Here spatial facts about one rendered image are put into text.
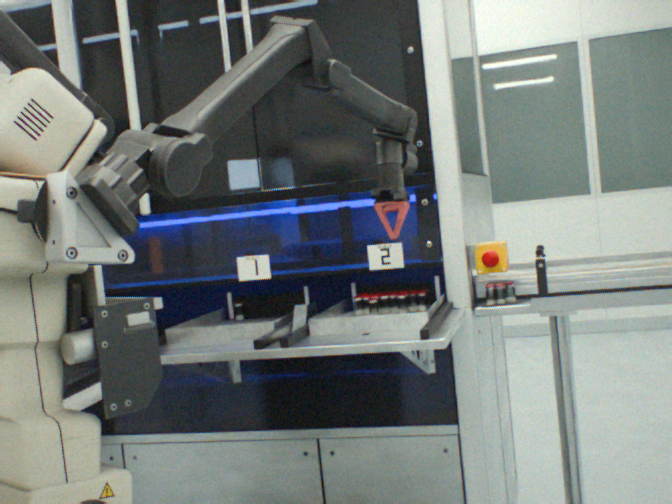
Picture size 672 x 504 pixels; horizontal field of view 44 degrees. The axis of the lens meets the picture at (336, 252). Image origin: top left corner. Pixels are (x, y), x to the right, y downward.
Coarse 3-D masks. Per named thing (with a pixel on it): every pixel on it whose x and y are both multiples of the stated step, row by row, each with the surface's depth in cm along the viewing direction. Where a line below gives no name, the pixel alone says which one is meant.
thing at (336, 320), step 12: (444, 300) 197; (324, 312) 189; (336, 312) 199; (348, 312) 209; (408, 312) 197; (420, 312) 171; (432, 312) 177; (312, 324) 178; (324, 324) 177; (336, 324) 176; (348, 324) 176; (360, 324) 175; (372, 324) 174; (384, 324) 174; (396, 324) 173; (408, 324) 172; (420, 324) 172
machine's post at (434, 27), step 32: (448, 64) 192; (448, 96) 192; (448, 128) 193; (448, 160) 193; (448, 192) 194; (448, 224) 195; (448, 256) 195; (448, 288) 196; (480, 384) 198; (480, 416) 196; (480, 448) 197; (480, 480) 197
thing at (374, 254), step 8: (368, 248) 200; (376, 248) 199; (392, 248) 198; (400, 248) 198; (368, 256) 200; (376, 256) 199; (392, 256) 198; (400, 256) 198; (376, 264) 200; (392, 264) 199; (400, 264) 198
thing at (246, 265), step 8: (248, 256) 208; (256, 256) 207; (264, 256) 207; (240, 264) 208; (248, 264) 208; (264, 264) 207; (240, 272) 209; (248, 272) 208; (264, 272) 207; (240, 280) 209
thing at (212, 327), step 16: (192, 320) 200; (208, 320) 209; (224, 320) 219; (240, 320) 215; (256, 320) 212; (272, 320) 209; (288, 320) 190; (176, 336) 186; (192, 336) 185; (208, 336) 184; (224, 336) 183; (240, 336) 182; (256, 336) 181
